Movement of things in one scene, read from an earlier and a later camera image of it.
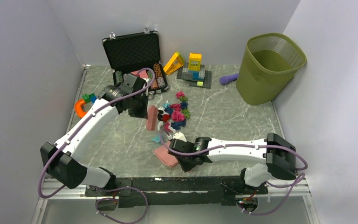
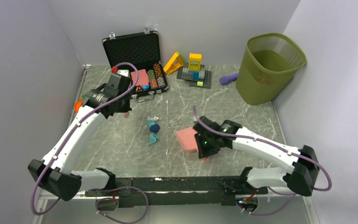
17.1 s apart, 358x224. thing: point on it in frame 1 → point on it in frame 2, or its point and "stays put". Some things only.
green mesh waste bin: x=271 y=60 stays put
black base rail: x=174 y=191 stays put
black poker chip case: x=127 y=53 stays put
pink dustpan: x=167 y=159 → x=188 y=140
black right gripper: x=186 y=166 → x=204 y=152
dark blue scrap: x=175 y=125 → x=154 y=128
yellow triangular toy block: x=175 y=63 stays put
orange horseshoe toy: x=78 y=104 stays put
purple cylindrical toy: x=226 y=79 stays put
